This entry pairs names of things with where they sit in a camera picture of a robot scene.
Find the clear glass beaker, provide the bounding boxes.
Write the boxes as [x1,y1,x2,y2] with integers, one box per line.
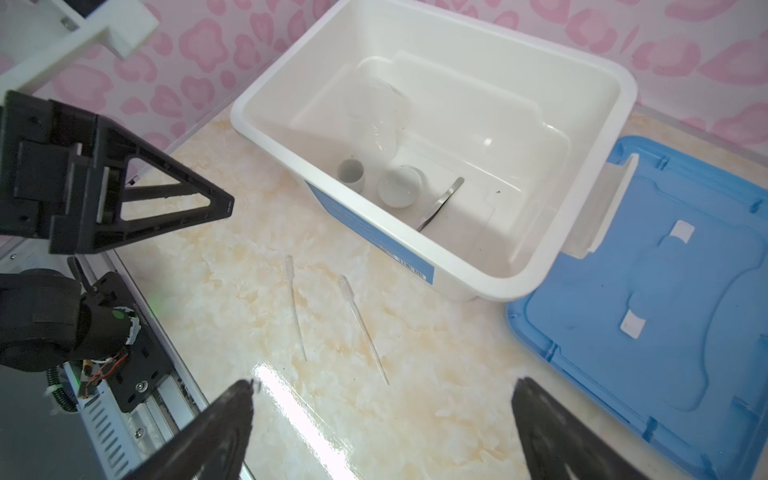
[342,77,405,165]

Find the clear plastic pipette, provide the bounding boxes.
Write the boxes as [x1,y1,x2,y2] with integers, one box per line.
[338,275,390,386]

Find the white ceramic evaporating dish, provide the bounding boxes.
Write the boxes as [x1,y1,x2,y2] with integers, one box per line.
[377,165,423,209]

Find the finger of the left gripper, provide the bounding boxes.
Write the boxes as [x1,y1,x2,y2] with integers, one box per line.
[1,90,234,255]

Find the blue plastic bin lid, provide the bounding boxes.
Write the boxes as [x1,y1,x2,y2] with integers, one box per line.
[506,136,767,479]

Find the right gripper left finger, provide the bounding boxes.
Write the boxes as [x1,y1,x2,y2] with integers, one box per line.
[125,378,257,479]

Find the white plastic storage bin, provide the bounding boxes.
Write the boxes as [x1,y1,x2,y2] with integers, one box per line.
[231,1,638,302]

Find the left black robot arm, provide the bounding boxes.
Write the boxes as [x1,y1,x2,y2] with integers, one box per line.
[1,91,234,372]

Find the metal tweezers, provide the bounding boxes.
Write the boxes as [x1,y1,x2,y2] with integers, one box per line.
[415,177,465,232]

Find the small white ceramic crucible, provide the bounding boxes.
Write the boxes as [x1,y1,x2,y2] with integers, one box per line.
[336,158,365,194]

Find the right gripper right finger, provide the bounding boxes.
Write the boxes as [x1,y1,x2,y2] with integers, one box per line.
[511,377,645,479]

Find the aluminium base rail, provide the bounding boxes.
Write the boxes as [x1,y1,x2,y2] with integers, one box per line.
[1,252,208,479]

